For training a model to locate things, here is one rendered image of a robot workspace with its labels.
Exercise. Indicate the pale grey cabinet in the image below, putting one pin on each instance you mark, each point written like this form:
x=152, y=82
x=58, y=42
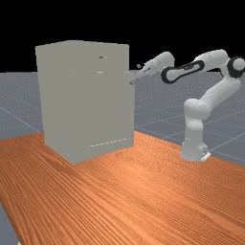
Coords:
x=83, y=105

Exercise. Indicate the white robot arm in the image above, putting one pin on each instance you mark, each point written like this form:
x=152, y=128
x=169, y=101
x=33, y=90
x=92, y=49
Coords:
x=204, y=102

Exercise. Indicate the pale grey gripper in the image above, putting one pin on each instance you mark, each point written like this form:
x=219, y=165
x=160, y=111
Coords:
x=144, y=71

